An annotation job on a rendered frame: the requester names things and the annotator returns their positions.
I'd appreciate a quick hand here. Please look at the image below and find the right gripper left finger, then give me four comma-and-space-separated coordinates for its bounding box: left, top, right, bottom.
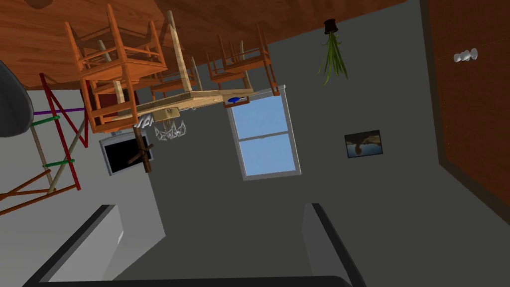
23, 204, 125, 287

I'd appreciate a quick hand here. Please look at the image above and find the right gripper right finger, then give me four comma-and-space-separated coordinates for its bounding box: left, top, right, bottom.
301, 203, 368, 287

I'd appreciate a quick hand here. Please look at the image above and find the dark brown wooden stand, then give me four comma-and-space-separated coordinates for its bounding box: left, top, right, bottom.
127, 127, 154, 174

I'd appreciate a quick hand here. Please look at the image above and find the white framed window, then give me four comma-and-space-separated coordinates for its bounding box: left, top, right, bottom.
226, 84, 302, 182

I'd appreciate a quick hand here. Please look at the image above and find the red green purple bar rack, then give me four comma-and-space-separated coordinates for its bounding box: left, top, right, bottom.
0, 72, 90, 217

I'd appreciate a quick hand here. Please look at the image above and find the orange wooden chair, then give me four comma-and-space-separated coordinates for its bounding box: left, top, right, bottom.
206, 23, 281, 109
64, 3, 168, 135
150, 55, 203, 101

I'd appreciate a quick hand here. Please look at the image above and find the light wooden table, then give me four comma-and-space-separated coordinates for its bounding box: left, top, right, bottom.
97, 10, 259, 142

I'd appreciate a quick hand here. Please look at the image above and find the green plant in dark pot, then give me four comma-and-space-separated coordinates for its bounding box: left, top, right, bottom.
317, 18, 349, 86

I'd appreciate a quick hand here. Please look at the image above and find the brown wooden door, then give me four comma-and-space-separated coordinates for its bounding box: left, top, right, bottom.
427, 0, 510, 209

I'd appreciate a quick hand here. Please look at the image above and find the white door knob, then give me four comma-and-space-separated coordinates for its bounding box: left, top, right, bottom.
453, 47, 479, 64

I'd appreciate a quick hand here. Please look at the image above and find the black screen with grey frame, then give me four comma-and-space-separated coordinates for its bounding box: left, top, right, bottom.
98, 131, 154, 177

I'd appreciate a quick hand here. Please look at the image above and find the dark framed wall picture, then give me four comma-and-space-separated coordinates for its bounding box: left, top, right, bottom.
344, 129, 384, 159

